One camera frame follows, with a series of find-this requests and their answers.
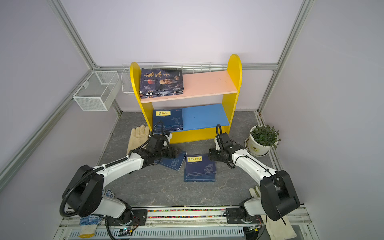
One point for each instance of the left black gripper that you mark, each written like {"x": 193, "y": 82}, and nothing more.
{"x": 172, "y": 152}

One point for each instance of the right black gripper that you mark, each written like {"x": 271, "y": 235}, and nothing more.
{"x": 212, "y": 154}

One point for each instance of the blue yellow-label book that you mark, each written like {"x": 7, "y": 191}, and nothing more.
{"x": 176, "y": 163}
{"x": 159, "y": 130}

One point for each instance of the purple book with old man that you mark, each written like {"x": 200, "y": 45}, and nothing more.
{"x": 156, "y": 95}

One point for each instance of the dark wolf cover book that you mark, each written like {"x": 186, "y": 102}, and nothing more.
{"x": 164, "y": 91}

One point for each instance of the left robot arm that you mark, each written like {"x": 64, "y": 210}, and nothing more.
{"x": 83, "y": 196}

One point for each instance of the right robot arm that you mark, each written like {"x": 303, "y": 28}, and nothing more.
{"x": 277, "y": 194}

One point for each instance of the beige work glove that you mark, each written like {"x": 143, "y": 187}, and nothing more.
{"x": 138, "y": 137}

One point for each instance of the potted green plant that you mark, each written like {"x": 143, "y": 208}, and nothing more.
{"x": 261, "y": 139}

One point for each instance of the yellow wooden bookshelf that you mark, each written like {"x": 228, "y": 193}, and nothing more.
{"x": 199, "y": 122}

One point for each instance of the white mesh basket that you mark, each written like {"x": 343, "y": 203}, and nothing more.
{"x": 98, "y": 91}

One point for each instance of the white cloth glove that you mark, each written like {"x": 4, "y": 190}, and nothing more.
{"x": 277, "y": 230}

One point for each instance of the blue knit glove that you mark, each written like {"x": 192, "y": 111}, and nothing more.
{"x": 89, "y": 226}

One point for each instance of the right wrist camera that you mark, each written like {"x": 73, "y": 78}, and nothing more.
{"x": 217, "y": 143}

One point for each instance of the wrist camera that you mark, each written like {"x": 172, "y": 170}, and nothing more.
{"x": 168, "y": 136}
{"x": 217, "y": 143}

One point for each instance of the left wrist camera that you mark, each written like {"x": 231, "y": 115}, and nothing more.
{"x": 168, "y": 136}

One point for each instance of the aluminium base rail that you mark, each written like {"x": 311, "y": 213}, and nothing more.
{"x": 191, "y": 223}

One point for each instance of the white wire rack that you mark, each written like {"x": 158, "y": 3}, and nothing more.
{"x": 186, "y": 67}

